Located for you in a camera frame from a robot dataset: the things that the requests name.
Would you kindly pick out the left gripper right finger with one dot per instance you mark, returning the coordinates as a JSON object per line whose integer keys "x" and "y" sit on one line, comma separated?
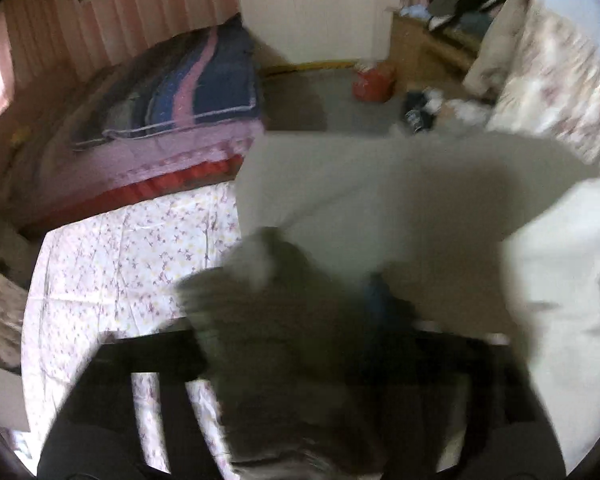
{"x": 450, "y": 407}

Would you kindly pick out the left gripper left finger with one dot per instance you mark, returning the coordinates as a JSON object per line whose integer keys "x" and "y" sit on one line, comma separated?
{"x": 95, "y": 434}

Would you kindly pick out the grey and white jacket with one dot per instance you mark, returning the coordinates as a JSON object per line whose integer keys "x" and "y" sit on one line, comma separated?
{"x": 488, "y": 236}

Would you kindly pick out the wooden bench with clothes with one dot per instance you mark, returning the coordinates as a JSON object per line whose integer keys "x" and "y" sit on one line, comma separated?
{"x": 437, "y": 41}

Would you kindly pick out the pink floral bed sheet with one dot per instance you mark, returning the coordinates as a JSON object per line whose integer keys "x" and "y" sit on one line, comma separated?
{"x": 116, "y": 276}

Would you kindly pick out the black shoes on floor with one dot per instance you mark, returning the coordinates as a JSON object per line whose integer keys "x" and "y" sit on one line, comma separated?
{"x": 420, "y": 109}

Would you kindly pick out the red container on floor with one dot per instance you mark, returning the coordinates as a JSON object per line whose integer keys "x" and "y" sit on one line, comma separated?
{"x": 374, "y": 81}

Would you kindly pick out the far bed striped blanket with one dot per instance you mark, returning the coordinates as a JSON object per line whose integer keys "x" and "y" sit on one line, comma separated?
{"x": 191, "y": 100}

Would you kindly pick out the white wardrobe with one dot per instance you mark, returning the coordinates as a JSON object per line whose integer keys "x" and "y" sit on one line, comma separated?
{"x": 296, "y": 32}

